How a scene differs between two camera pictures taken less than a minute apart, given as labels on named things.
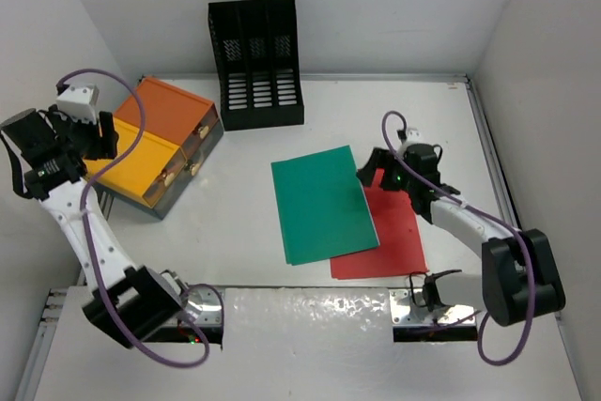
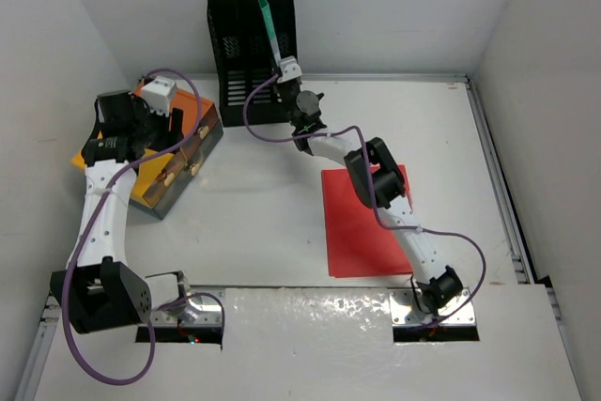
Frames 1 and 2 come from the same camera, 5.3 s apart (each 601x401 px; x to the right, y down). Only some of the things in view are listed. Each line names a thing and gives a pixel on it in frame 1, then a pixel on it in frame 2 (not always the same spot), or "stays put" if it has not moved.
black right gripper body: [400, 179] -> [291, 94]
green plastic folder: [323, 208] -> [269, 17]
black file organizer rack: [258, 62] stays put
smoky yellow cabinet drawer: [165, 177] stays put
